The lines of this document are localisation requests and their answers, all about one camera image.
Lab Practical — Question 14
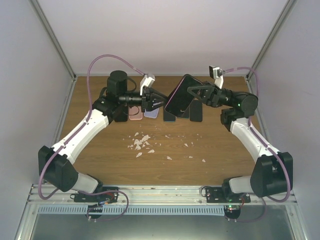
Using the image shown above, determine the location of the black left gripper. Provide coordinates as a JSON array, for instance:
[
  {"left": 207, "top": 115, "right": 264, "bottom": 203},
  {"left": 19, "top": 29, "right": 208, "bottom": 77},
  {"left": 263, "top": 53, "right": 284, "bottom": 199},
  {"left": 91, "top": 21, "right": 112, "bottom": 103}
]
[{"left": 120, "top": 87, "right": 170, "bottom": 113}]

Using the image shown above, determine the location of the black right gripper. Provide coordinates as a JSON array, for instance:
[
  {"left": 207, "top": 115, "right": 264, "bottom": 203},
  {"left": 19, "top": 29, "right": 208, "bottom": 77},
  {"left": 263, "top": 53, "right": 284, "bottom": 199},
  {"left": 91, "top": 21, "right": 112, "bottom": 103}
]
[{"left": 185, "top": 81, "right": 237, "bottom": 109}]

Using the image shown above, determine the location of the lavender phone case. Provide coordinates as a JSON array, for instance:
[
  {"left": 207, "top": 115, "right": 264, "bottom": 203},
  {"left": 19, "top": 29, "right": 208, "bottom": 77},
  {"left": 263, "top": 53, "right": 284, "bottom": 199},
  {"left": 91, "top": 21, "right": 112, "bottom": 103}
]
[{"left": 144, "top": 108, "right": 159, "bottom": 119}]

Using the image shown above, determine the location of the black phone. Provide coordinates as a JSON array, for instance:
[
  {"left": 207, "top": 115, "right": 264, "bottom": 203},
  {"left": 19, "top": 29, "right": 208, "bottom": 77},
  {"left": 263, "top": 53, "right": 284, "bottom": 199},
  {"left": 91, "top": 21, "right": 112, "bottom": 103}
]
[
  {"left": 164, "top": 74, "right": 203, "bottom": 118},
  {"left": 189, "top": 100, "right": 203, "bottom": 123}
]

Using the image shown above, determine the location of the pink phone case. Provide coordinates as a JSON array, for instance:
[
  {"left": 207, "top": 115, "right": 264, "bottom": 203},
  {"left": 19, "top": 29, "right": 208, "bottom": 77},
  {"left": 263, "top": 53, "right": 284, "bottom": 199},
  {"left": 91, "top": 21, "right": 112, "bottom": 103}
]
[{"left": 128, "top": 106, "right": 143, "bottom": 121}]

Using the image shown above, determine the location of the black phone case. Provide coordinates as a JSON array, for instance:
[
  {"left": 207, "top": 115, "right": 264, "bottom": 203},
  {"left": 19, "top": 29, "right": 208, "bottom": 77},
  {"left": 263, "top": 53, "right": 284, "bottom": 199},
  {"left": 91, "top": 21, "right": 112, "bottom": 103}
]
[{"left": 114, "top": 108, "right": 128, "bottom": 123}]

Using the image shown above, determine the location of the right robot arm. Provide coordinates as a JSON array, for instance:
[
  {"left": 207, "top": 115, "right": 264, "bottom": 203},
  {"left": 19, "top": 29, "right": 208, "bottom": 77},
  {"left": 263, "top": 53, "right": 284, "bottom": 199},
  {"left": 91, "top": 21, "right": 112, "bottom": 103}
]
[{"left": 187, "top": 82, "right": 293, "bottom": 203}]

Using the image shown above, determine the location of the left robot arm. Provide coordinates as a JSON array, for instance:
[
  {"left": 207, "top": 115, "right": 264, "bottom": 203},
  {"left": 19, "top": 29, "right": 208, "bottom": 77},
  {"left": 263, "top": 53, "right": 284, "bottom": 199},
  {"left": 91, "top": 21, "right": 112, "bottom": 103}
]
[{"left": 38, "top": 70, "right": 167, "bottom": 202}]

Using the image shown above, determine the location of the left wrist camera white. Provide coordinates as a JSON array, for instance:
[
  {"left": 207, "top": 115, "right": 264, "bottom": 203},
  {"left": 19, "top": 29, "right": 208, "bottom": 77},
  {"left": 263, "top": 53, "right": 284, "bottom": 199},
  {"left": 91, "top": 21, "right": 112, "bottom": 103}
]
[{"left": 139, "top": 73, "right": 156, "bottom": 96}]

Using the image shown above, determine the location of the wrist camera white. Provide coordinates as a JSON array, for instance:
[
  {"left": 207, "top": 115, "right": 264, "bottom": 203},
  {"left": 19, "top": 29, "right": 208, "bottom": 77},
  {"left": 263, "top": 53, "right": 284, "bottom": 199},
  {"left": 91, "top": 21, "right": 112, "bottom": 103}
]
[
  {"left": 139, "top": 73, "right": 156, "bottom": 96},
  {"left": 209, "top": 65, "right": 224, "bottom": 89}
]

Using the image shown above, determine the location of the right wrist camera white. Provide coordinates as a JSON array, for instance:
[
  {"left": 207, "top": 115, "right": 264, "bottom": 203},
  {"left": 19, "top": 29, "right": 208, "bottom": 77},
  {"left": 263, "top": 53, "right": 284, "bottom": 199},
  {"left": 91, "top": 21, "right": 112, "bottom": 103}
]
[{"left": 209, "top": 65, "right": 224, "bottom": 89}]

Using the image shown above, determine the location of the aluminium rail frame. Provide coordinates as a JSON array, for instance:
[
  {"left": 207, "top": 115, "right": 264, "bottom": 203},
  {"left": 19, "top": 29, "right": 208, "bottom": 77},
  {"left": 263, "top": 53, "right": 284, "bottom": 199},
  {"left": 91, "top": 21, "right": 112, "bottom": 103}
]
[{"left": 15, "top": 185, "right": 308, "bottom": 240}]

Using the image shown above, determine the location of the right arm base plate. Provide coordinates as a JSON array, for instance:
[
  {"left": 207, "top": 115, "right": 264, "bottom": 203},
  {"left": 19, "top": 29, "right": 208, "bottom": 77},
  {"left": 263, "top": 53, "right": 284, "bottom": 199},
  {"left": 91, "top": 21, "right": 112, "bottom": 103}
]
[{"left": 199, "top": 185, "right": 251, "bottom": 222}]

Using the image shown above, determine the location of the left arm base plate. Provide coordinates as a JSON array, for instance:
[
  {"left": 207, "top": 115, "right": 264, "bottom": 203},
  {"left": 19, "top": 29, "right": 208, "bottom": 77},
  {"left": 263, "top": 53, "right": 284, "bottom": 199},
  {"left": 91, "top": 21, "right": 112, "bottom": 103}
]
[{"left": 70, "top": 186, "right": 119, "bottom": 220}]

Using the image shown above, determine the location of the grey slotted cable duct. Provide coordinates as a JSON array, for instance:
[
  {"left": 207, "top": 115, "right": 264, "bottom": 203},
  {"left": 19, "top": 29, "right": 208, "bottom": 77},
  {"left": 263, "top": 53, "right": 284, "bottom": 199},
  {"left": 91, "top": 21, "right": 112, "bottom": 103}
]
[{"left": 38, "top": 204, "right": 225, "bottom": 216}]

